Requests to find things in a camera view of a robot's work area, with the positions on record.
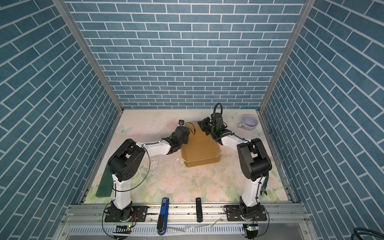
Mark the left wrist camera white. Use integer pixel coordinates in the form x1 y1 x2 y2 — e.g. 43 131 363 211
178 120 185 127

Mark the aluminium front rail frame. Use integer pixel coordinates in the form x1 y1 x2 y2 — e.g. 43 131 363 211
53 202 317 240

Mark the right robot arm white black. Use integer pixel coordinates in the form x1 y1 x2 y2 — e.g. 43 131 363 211
198 103 272 220

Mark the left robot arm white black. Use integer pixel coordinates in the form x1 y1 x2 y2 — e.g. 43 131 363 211
107 125 196 222

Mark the black handheld stick device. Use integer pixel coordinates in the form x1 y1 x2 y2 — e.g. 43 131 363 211
196 198 203 223

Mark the circuit board below rail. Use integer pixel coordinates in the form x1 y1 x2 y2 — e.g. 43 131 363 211
243 224 259 240
112 226 132 240

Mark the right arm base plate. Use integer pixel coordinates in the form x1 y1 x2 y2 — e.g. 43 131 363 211
224 204 268 222

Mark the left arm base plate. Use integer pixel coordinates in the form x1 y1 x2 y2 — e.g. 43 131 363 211
104 204 148 223

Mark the brown cardboard paper box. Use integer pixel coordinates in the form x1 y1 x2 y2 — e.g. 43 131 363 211
181 122 221 168

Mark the green rectangular board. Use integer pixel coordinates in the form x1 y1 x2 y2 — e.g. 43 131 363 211
96 165 113 198

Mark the right circuit board below rail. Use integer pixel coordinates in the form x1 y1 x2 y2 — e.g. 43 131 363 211
243 224 259 240

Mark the blue black handheld tool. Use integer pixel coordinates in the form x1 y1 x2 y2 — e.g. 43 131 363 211
157 198 170 236

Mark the black cable bottom right corner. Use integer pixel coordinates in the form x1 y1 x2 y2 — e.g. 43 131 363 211
350 227 384 240

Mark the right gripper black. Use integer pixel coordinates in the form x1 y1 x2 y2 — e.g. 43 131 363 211
198 117 217 136

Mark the left circuit board below rail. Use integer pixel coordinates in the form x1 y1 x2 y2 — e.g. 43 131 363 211
112 226 132 240

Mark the lavender ceramic cup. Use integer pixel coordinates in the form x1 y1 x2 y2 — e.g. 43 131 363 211
238 115 259 131

